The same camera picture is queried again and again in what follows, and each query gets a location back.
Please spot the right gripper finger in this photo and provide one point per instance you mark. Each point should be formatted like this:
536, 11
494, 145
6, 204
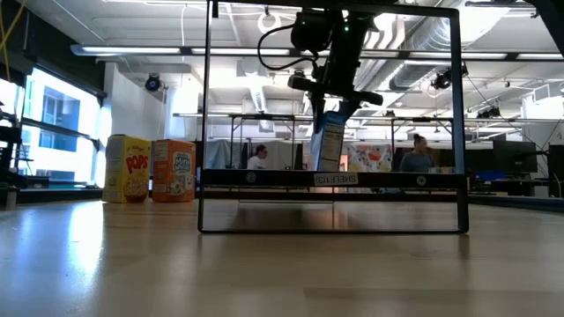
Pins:
350, 109
318, 110

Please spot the blue cereal box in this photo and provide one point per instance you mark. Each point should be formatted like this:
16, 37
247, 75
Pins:
328, 145

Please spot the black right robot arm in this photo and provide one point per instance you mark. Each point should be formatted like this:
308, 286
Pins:
553, 17

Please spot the orange Mini-Wheats cereal box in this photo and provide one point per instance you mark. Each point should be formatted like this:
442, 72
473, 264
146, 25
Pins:
174, 171

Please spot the yellow Pops cereal box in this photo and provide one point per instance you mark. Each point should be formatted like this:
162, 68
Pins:
128, 167

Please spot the colourful patterned white panel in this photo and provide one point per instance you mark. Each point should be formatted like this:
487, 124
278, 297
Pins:
370, 158

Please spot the folding table with black legs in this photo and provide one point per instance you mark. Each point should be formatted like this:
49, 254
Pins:
264, 116
423, 119

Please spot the person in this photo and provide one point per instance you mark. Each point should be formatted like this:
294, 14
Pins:
257, 163
416, 160

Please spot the round black spot lamp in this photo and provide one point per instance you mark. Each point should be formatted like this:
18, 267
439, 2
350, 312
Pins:
153, 83
443, 80

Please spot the grey partition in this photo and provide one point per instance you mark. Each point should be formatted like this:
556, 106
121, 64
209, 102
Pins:
220, 154

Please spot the black monitor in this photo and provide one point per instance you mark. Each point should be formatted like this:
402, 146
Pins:
556, 169
515, 156

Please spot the long ceiling light strip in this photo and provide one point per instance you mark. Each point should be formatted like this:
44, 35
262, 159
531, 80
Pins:
132, 50

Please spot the large bright window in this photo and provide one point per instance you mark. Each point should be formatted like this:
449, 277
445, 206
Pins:
61, 154

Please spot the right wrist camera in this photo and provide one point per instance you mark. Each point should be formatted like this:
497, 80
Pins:
308, 33

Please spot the silver ventilation duct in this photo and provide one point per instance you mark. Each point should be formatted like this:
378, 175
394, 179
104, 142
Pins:
410, 75

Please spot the wooden shelf with black frame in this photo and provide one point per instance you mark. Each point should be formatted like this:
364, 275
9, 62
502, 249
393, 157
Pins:
264, 178

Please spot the black aluminium table frame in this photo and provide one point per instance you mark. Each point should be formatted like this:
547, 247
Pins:
57, 195

